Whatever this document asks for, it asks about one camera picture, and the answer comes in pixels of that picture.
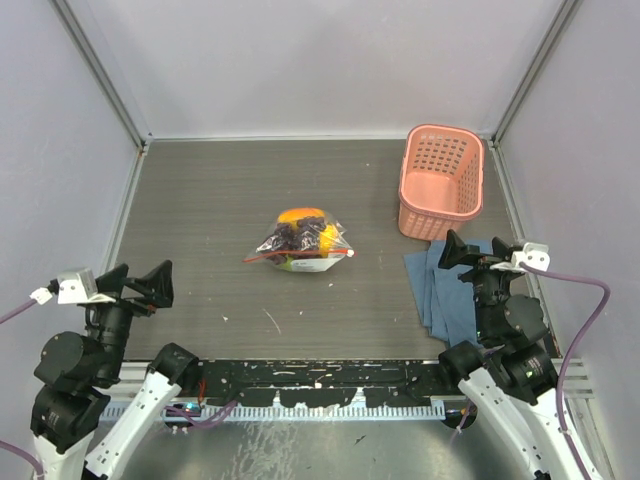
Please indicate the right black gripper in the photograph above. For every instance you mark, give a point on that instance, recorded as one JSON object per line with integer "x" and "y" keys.
{"x": 456, "y": 250}

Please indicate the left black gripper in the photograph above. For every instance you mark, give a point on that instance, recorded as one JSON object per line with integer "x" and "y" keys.
{"x": 159, "y": 284}

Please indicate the green custard apple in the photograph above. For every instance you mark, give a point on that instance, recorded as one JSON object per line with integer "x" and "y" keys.
{"x": 285, "y": 265}

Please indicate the dark purple grape bunch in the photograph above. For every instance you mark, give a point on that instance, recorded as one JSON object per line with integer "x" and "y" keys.
{"x": 285, "y": 237}

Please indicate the yellow orange mango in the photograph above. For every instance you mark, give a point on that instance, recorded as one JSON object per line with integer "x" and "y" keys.
{"x": 292, "y": 216}

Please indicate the clear red zip top bag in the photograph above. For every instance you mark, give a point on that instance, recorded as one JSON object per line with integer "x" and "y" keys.
{"x": 306, "y": 261}

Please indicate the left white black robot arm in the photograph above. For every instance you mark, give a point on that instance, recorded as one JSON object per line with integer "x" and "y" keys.
{"x": 77, "y": 369}

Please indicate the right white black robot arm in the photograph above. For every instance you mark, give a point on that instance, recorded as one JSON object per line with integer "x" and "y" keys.
{"x": 508, "y": 375}

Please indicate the blue folded cloth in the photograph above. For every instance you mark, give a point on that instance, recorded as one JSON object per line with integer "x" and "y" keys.
{"x": 444, "y": 304}

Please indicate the pink plastic basket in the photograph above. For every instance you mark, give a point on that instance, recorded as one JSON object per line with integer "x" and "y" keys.
{"x": 441, "y": 181}

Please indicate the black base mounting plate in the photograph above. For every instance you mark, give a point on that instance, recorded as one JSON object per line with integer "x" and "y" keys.
{"x": 315, "y": 383}

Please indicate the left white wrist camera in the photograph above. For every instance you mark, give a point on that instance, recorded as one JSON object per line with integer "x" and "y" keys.
{"x": 72, "y": 287}

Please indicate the aluminium front rail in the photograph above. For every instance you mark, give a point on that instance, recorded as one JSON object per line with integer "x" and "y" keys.
{"x": 576, "y": 384}

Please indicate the slotted cable duct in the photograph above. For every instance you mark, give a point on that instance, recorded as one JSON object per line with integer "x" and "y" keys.
{"x": 356, "y": 411}

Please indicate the right aluminium frame post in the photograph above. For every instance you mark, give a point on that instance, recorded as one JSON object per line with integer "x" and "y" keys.
{"x": 551, "y": 38}

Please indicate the aluminium frame post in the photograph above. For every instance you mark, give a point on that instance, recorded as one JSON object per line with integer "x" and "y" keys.
{"x": 551, "y": 38}
{"x": 78, "y": 21}

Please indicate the left aluminium frame post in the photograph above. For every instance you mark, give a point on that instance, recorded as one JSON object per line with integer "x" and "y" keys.
{"x": 78, "y": 21}

